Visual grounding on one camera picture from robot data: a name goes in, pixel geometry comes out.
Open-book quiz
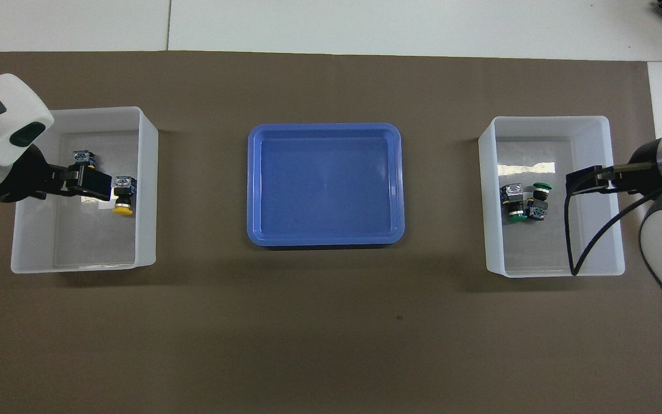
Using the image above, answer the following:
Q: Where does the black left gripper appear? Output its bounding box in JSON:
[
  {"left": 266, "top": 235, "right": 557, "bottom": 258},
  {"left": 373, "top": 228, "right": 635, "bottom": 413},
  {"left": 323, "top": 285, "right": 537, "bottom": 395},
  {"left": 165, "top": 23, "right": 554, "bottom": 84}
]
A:
[{"left": 0, "top": 144, "right": 114, "bottom": 204}]

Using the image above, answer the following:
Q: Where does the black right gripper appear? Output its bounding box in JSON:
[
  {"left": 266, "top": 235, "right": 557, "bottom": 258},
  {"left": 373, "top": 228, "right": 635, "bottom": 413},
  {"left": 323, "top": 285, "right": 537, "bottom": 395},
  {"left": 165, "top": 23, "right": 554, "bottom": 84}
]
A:
[{"left": 565, "top": 139, "right": 662, "bottom": 197}]

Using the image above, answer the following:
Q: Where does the green push button switch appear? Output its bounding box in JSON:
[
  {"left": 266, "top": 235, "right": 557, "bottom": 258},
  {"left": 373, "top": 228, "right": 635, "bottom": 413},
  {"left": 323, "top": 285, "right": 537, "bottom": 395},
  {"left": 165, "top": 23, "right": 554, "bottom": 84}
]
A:
[
  {"left": 525, "top": 181, "right": 556, "bottom": 222},
  {"left": 501, "top": 183, "right": 527, "bottom": 223}
]

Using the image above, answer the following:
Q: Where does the translucent white plastic box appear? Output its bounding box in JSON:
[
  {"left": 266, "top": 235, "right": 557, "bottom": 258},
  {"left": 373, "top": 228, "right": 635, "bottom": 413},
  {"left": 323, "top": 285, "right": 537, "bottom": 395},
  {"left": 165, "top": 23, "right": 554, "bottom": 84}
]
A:
[
  {"left": 10, "top": 106, "right": 159, "bottom": 275},
  {"left": 478, "top": 116, "right": 626, "bottom": 278}
]

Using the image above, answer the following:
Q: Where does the blue plastic tray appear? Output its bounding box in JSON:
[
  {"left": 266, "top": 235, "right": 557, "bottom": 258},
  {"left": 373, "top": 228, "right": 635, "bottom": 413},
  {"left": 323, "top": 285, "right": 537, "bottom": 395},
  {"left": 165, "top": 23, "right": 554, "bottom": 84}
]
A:
[{"left": 247, "top": 122, "right": 405, "bottom": 248}]

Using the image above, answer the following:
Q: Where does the brown paper table mat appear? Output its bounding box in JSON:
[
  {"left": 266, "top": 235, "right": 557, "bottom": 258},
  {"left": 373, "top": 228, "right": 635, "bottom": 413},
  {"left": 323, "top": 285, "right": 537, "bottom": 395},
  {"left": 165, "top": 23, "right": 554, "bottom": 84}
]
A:
[{"left": 0, "top": 51, "right": 662, "bottom": 414}]

